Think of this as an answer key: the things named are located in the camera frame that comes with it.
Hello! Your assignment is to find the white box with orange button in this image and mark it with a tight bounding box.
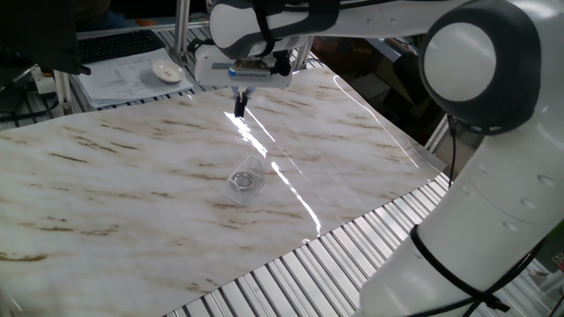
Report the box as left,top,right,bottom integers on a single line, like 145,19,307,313
30,64,57,96

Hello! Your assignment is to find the black monitor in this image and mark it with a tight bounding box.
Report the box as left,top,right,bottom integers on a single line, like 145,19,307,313
0,0,93,88

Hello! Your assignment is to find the small white ceramic dish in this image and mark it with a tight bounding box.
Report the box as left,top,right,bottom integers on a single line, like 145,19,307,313
151,59,187,85

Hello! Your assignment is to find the stack of printed papers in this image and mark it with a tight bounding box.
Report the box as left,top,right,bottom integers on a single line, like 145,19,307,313
72,47,195,109

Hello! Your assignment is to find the aluminium frame post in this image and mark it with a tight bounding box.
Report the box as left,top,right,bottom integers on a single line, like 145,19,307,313
52,69,74,116
173,0,191,67
425,114,450,153

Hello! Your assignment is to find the marble pattern sheet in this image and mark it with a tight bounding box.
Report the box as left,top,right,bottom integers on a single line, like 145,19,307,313
0,65,447,317

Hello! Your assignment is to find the green object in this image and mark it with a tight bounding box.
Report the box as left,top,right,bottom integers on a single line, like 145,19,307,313
545,219,564,261

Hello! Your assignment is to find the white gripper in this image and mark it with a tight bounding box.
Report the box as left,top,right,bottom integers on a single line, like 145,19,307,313
193,43,294,119

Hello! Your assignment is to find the black keyboard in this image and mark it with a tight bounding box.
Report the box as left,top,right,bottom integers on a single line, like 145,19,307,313
77,29,167,66

